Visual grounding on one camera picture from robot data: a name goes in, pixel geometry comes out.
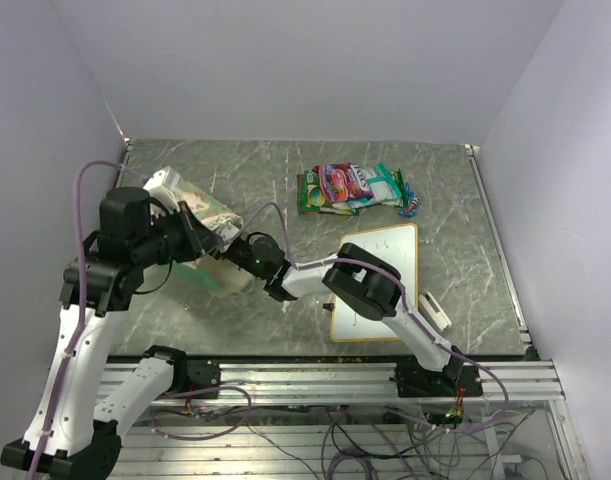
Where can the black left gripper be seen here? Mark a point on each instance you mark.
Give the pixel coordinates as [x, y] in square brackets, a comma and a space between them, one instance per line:
[199, 239]

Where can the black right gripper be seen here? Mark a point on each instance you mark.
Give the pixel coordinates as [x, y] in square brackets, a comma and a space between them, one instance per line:
[221, 256]

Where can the green white paper bag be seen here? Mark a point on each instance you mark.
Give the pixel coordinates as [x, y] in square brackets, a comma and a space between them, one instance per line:
[216, 223]

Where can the green yellow chips bag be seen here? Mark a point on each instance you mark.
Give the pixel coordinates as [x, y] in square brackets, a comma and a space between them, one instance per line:
[309, 179]

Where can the pink fruit candy bag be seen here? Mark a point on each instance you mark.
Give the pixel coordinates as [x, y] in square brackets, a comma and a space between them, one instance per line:
[344, 185]

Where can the teal snack packet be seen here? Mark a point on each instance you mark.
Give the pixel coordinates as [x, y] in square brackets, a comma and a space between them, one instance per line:
[383, 186]

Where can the blue M&M's packet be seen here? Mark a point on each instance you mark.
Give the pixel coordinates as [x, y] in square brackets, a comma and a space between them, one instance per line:
[411, 204]

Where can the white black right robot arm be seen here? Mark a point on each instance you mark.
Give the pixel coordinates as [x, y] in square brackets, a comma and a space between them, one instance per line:
[369, 286]

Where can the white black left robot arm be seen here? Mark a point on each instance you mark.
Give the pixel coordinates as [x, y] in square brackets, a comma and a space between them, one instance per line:
[69, 437]

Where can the yellow framed whiteboard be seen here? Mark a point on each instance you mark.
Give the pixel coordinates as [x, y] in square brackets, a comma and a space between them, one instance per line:
[398, 246]

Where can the white whiteboard eraser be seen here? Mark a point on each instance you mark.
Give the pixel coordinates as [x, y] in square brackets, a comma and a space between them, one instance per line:
[434, 312]

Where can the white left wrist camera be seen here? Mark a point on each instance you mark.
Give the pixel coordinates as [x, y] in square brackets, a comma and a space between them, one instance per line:
[161, 186]

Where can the aluminium mounting rail frame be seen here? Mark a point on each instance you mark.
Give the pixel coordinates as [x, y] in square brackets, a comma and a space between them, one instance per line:
[171, 416]

